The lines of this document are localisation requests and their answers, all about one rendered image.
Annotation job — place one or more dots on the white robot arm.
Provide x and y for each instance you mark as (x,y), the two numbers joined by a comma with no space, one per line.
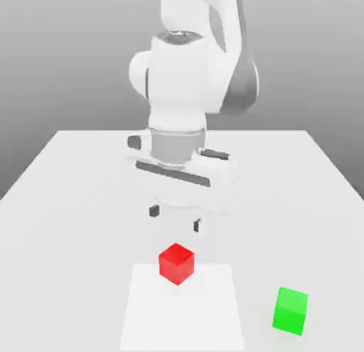
(176,81)

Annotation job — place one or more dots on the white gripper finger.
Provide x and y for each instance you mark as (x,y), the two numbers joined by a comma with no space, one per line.
(196,225)
(154,211)

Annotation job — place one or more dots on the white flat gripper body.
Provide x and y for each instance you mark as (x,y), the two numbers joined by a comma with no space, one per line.
(219,172)

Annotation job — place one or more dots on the small red cube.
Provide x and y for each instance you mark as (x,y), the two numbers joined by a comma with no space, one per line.
(176,265)

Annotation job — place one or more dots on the small green cube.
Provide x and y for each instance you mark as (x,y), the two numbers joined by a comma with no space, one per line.
(290,312)

